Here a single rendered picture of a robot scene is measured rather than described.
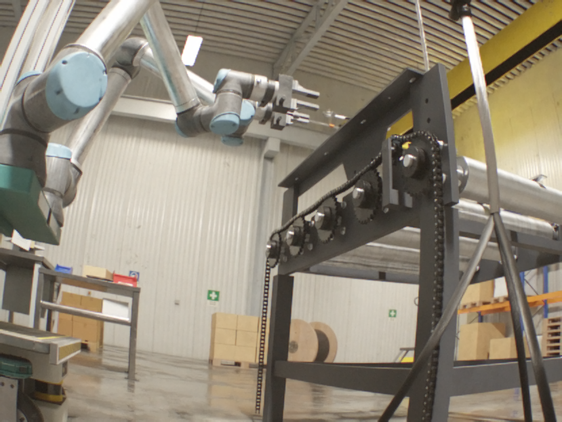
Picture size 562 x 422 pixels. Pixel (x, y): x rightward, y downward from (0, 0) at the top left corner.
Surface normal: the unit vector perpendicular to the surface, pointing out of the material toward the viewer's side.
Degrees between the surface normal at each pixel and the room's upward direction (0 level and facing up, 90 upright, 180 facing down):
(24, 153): 70
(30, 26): 90
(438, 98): 90
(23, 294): 90
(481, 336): 90
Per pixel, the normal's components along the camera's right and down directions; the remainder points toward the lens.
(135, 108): 0.33, -0.24
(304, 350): -0.67, -0.26
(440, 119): -0.94, -0.16
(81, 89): 0.83, -0.01
